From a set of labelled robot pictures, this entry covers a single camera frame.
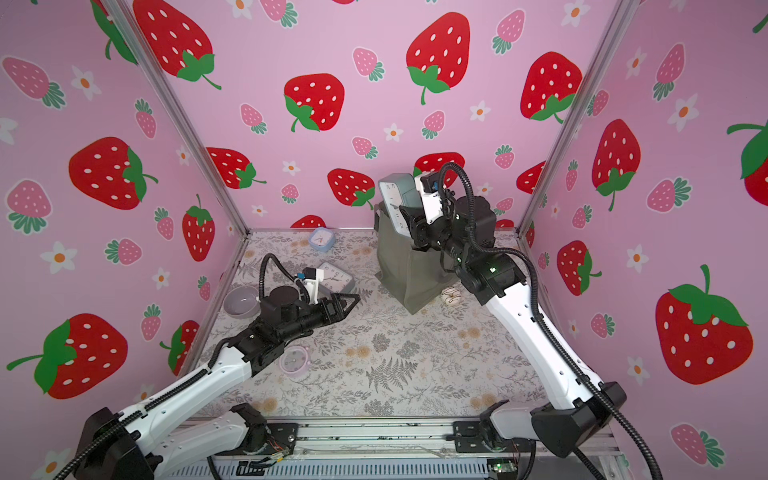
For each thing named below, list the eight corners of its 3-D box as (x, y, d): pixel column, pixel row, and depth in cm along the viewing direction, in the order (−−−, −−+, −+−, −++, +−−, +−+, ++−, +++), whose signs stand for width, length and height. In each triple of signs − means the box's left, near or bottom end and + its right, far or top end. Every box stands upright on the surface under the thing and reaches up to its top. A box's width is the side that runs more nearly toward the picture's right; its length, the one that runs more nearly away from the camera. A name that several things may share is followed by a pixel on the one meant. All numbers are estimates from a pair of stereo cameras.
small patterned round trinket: (442, 304, 102) (443, 300, 100) (440, 290, 105) (441, 286, 103) (460, 304, 102) (462, 300, 100) (458, 290, 105) (459, 286, 103)
